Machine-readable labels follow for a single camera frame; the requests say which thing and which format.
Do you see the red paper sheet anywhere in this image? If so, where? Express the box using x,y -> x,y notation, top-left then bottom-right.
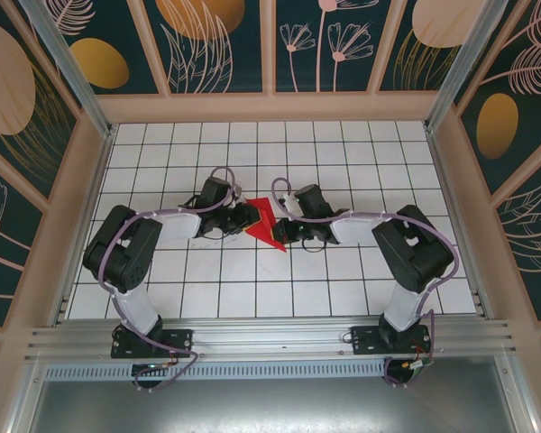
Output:
244,197 -> 289,253

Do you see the grey metal sheet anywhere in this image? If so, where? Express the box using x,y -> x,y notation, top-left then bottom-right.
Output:
26,378 -> 522,433

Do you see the small dark circuit board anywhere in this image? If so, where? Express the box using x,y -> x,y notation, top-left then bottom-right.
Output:
134,360 -> 172,375

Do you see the green circuit board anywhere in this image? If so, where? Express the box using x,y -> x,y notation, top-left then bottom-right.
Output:
403,357 -> 436,376

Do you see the aluminium mounting rail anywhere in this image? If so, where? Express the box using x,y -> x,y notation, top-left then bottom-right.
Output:
24,317 -> 519,367

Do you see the aluminium side rail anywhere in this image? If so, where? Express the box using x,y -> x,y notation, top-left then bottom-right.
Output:
423,125 -> 491,322
49,124 -> 119,328

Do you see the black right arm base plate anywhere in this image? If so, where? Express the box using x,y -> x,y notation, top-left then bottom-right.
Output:
350,324 -> 433,358

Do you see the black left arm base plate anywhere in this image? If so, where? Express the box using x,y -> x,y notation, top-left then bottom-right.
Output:
111,327 -> 195,361

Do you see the grey slotted cable duct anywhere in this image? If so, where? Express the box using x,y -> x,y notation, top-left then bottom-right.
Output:
42,363 -> 389,382

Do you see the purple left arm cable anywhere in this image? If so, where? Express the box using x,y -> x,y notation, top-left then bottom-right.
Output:
96,166 -> 236,394

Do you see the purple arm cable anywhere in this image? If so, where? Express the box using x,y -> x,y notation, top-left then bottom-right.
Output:
270,177 -> 460,390
96,166 -> 236,394

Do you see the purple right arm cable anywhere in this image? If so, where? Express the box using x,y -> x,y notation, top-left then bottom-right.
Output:
270,177 -> 460,390

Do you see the aluminium corner post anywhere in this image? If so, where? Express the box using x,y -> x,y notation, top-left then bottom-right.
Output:
16,0 -> 118,140
423,0 -> 527,133

